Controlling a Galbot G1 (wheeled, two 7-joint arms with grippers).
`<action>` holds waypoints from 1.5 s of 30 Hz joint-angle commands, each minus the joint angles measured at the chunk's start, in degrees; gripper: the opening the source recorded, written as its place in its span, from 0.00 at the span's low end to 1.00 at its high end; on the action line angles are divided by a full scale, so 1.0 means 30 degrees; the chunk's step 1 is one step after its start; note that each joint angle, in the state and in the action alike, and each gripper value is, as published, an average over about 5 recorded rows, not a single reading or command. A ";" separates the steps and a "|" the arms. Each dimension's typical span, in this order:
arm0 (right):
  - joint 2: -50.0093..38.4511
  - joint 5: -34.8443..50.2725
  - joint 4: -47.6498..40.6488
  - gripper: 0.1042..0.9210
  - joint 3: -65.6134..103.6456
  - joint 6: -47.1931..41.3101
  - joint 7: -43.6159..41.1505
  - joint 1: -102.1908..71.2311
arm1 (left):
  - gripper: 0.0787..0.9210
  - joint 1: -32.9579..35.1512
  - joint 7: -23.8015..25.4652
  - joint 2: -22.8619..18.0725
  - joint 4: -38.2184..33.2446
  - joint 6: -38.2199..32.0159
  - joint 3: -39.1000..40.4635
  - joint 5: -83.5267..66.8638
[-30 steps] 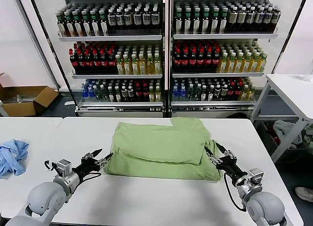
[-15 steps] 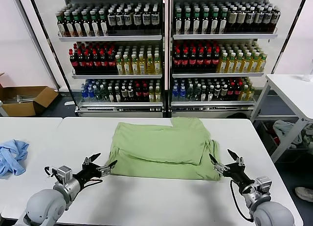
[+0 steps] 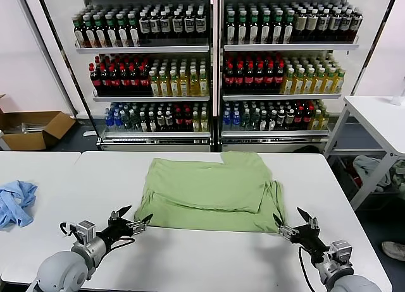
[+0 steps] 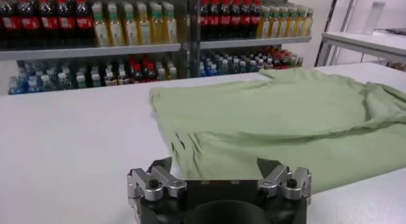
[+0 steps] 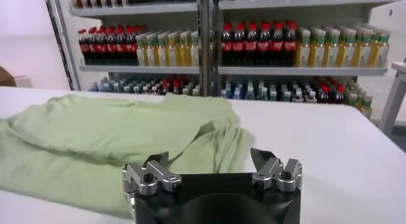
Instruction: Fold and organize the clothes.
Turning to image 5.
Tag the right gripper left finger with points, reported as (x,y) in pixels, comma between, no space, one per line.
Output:
(149,181)

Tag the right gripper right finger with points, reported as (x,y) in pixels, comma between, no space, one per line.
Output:
(279,176)

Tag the open brown cardboard box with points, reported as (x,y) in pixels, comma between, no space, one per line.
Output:
(8,77)

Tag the white side table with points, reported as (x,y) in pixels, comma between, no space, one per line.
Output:
(393,95)

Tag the open glass cabinet door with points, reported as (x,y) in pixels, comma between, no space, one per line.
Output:
(61,38)

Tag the white drinks shelf unit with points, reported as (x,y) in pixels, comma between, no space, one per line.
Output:
(139,69)
(301,71)

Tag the yellow tea bottle green cap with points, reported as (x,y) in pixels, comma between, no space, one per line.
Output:
(304,52)
(173,54)
(382,52)
(348,52)
(152,54)
(141,54)
(318,52)
(162,54)
(185,54)
(364,52)
(194,54)
(332,52)

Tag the light green t-shirt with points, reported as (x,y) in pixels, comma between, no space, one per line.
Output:
(95,133)

